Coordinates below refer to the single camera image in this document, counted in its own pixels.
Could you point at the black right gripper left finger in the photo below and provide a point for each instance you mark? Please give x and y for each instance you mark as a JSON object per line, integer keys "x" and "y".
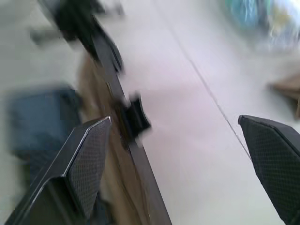
{"x": 84, "y": 164}

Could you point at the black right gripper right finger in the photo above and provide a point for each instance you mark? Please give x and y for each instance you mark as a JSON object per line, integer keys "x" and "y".
{"x": 276, "y": 159}

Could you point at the brown wooden table panel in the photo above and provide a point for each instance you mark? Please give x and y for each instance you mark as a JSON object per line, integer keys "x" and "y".
{"x": 110, "y": 145}

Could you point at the blue box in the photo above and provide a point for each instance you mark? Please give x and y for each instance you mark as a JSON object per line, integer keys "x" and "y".
{"x": 43, "y": 122}

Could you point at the black table edge clamp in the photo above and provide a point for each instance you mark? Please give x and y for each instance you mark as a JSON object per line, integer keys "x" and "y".
{"x": 134, "y": 122}

